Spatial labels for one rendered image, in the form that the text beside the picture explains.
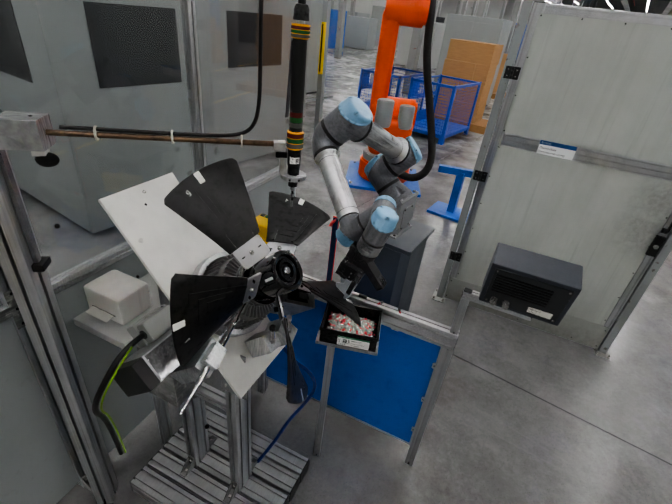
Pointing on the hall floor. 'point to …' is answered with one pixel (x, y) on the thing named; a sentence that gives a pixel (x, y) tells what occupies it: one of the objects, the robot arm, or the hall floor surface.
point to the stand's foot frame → (219, 471)
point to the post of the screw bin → (324, 399)
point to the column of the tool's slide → (54, 348)
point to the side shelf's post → (163, 418)
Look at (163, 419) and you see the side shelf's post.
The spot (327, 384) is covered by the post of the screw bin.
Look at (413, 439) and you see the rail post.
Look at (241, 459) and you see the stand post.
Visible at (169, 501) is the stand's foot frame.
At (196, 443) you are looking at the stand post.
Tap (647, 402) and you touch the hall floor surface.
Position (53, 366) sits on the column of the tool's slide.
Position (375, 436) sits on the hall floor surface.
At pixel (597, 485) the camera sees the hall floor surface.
